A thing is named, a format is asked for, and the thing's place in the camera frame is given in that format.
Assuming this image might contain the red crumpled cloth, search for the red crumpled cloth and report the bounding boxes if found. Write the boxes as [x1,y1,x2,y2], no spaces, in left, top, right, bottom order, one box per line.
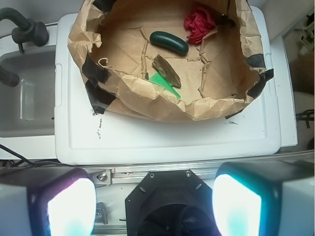
[184,6,217,45]

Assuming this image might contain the green plastic triangle piece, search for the green plastic triangle piece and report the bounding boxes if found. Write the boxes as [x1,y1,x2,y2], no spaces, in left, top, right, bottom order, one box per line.
[149,72,181,99]

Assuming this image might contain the dark green plastic pickle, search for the dark green plastic pickle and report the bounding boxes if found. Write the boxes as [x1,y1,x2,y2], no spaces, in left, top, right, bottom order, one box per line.
[150,31,189,56]

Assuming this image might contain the white sink basin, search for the white sink basin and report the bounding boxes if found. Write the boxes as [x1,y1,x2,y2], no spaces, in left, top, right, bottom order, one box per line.
[0,25,57,160]

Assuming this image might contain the black octagonal mount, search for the black octagonal mount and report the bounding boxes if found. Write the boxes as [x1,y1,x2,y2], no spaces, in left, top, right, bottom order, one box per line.
[125,170,219,236]

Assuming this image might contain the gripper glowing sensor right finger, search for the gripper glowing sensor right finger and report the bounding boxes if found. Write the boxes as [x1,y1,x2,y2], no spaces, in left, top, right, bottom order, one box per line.
[212,161,315,236]

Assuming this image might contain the white plastic bin lid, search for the white plastic bin lid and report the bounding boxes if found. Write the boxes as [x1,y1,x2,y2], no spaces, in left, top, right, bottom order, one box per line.
[54,14,282,165]

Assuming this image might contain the brown wood bark piece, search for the brown wood bark piece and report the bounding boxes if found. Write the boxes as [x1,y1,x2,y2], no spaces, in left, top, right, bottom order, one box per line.
[152,54,182,89]

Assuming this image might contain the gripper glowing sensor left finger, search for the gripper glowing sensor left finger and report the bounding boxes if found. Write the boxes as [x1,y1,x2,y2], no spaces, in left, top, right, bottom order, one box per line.
[0,168,96,236]

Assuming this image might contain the aluminium frame rail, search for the aluminium frame rail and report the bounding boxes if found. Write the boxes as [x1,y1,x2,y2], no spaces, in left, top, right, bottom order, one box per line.
[0,150,315,186]

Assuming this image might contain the black faucet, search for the black faucet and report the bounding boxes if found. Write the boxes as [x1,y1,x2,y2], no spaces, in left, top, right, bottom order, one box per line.
[0,7,49,53]

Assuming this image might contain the brown paper bag tray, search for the brown paper bag tray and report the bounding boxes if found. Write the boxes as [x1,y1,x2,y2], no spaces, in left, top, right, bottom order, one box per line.
[68,0,274,122]

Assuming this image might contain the black cable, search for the black cable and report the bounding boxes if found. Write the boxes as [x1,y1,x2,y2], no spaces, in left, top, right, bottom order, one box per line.
[0,144,61,170]

